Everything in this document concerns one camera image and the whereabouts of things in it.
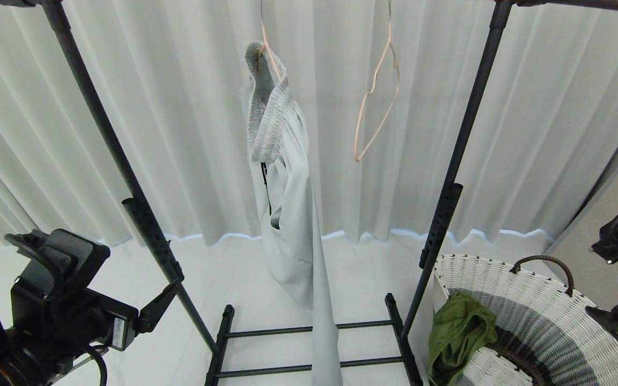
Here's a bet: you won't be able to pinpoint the green garment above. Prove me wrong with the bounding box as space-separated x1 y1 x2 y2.
428 291 498 386

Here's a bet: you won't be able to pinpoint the pink clothes hanger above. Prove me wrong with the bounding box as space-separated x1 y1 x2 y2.
354 0 401 162
257 0 284 82

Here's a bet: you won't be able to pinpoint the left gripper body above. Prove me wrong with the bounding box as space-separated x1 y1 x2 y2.
9 287 139 376

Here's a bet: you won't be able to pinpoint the white laundry basket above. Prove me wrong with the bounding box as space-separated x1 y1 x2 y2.
431 254 618 386

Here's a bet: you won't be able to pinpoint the pale grey shorts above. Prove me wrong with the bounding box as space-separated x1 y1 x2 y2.
240 41 343 386

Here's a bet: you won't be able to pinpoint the black clothes rack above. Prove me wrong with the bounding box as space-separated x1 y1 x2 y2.
0 0 618 386

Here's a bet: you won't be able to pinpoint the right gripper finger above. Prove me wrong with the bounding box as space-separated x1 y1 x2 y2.
585 306 618 341

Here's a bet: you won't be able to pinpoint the white curtain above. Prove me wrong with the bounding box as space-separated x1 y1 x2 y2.
0 0 618 247

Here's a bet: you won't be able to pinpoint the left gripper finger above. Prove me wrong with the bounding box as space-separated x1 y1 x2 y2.
137 280 181 334

